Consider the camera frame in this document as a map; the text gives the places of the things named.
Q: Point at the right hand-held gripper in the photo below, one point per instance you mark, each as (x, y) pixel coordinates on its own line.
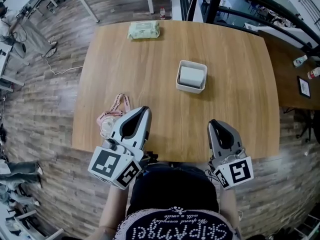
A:
(226, 137)

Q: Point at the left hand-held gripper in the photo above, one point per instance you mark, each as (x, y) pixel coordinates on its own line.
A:
(130, 126)

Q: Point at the white tissue holder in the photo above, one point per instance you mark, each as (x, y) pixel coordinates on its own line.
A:
(180, 82)

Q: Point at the white tissues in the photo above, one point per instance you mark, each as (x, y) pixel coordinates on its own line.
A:
(191, 75)

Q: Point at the person's left forearm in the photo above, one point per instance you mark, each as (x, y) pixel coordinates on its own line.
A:
(113, 214)

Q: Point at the person's right forearm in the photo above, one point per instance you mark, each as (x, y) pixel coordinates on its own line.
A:
(228, 206)

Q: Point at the clear badge holder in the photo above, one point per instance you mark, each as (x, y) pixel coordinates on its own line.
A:
(108, 126)

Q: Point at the black framed picture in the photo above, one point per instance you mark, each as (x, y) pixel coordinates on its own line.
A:
(304, 87)

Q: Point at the dark brown side table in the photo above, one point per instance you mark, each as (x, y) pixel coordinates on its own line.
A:
(280, 59)

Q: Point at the green wet wipes packet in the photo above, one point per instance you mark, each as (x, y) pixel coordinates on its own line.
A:
(144, 30)

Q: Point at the white green-label bottle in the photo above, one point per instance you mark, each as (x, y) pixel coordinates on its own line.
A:
(300, 61)

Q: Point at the white red-label bottle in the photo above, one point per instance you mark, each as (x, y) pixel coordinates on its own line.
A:
(314, 73)

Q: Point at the clear red-capped water bottle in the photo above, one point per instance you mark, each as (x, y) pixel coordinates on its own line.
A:
(162, 13)

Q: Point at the black metal railing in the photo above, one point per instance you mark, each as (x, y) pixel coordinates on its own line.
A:
(280, 11)

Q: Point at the white desk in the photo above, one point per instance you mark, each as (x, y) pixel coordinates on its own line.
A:
(5, 66)

